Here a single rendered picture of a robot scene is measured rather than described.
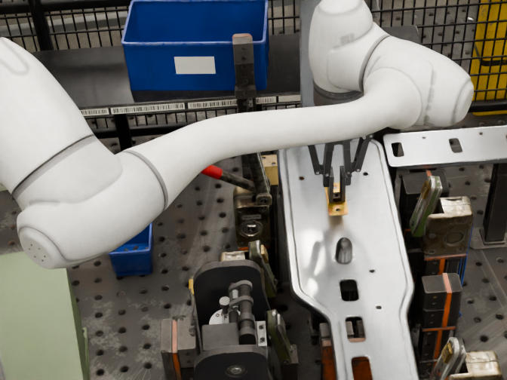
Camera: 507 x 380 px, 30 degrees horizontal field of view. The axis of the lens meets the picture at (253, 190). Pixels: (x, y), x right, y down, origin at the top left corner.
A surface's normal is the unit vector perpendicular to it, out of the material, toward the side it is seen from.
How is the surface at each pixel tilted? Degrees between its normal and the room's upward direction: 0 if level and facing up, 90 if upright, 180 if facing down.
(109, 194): 33
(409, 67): 6
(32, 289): 42
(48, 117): 38
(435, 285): 0
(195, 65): 90
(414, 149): 0
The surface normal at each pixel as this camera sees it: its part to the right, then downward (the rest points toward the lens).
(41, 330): 0.08, -0.06
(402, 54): -0.12, -0.70
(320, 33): -0.74, 0.33
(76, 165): 0.43, -0.21
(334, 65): -0.56, 0.57
